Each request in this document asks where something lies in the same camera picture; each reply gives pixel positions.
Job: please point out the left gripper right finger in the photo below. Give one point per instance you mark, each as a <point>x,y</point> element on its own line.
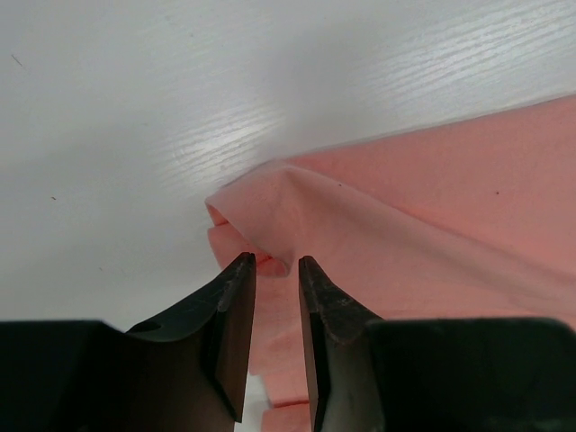
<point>365,373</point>

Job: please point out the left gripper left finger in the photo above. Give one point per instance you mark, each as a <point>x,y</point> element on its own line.
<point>184,369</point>

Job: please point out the pink t shirt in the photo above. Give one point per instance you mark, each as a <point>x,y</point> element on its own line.
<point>474,218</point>

